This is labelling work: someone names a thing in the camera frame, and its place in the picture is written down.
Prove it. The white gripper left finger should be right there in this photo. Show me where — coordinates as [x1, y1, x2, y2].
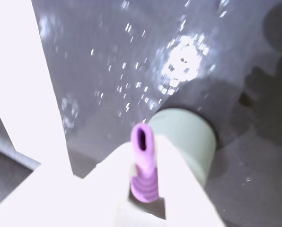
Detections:
[0, 141, 167, 227]

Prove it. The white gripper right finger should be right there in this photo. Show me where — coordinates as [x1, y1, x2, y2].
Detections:
[154, 136, 227, 227]

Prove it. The purple pen grip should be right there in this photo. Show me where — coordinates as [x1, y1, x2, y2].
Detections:
[130, 122, 160, 204]

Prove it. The pale green steel-rimmed mug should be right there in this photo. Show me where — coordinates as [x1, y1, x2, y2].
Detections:
[147, 107, 219, 188]

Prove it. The black table mat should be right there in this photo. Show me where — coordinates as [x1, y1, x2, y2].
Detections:
[0, 0, 282, 227]

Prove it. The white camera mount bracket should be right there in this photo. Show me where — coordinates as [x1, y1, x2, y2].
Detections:
[0, 0, 73, 177]

